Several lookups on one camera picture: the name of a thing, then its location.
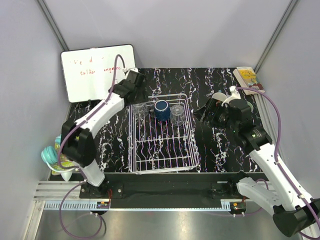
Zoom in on white slotted cable duct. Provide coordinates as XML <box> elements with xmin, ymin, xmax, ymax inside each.
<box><xmin>44</xmin><ymin>201</ymin><xmax>110</xmax><ymax>211</ymax></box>

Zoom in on clear glass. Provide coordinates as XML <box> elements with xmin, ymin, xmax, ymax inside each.
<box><xmin>132</xmin><ymin>102</ymin><xmax>149</xmax><ymax>118</ymax></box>
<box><xmin>170</xmin><ymin>104</ymin><xmax>186</xmax><ymax>126</ymax></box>

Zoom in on pale green cup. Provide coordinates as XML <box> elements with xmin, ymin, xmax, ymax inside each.
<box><xmin>247</xmin><ymin>101</ymin><xmax>254</xmax><ymax>112</ymax></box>

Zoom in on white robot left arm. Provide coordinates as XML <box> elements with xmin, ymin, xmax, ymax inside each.
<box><xmin>60</xmin><ymin>70</ymin><xmax>148</xmax><ymax>198</ymax></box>

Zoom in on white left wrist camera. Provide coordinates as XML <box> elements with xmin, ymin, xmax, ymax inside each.
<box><xmin>122</xmin><ymin>67</ymin><xmax>139</xmax><ymax>75</ymax></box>

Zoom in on white dry-erase board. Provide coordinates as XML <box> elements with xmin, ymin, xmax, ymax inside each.
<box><xmin>60</xmin><ymin>44</ymin><xmax>136</xmax><ymax>103</ymax></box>

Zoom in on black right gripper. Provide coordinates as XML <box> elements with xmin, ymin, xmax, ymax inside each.
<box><xmin>192</xmin><ymin>97</ymin><xmax>239</xmax><ymax>133</ymax></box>

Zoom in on white wire dish rack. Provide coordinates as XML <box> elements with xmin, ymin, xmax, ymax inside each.
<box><xmin>128</xmin><ymin>93</ymin><xmax>200</xmax><ymax>175</ymax></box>

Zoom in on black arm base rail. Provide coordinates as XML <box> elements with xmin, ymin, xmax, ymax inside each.
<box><xmin>79</xmin><ymin>172</ymin><xmax>245</xmax><ymax>211</ymax></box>

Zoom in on dark blue ceramic mug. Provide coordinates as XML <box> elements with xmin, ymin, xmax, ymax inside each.
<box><xmin>149</xmin><ymin>100</ymin><xmax>171</xmax><ymax>122</ymax></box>

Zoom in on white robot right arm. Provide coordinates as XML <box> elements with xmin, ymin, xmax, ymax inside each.
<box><xmin>194</xmin><ymin>98</ymin><xmax>320</xmax><ymax>237</ymax></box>

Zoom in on teal headphones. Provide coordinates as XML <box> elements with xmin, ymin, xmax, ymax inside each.
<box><xmin>40</xmin><ymin>135</ymin><xmax>61</xmax><ymax>165</ymax></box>

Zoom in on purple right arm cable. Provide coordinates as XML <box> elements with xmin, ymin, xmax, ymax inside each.
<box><xmin>236</xmin><ymin>86</ymin><xmax>320</xmax><ymax>239</ymax></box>

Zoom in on light blue dotted mug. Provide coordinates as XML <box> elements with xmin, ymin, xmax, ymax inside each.
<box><xmin>212</xmin><ymin>92</ymin><xmax>228</xmax><ymax>103</ymax></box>

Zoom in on yellow paperback book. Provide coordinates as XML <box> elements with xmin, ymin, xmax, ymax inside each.
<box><xmin>232</xmin><ymin>66</ymin><xmax>265</xmax><ymax>93</ymax></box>

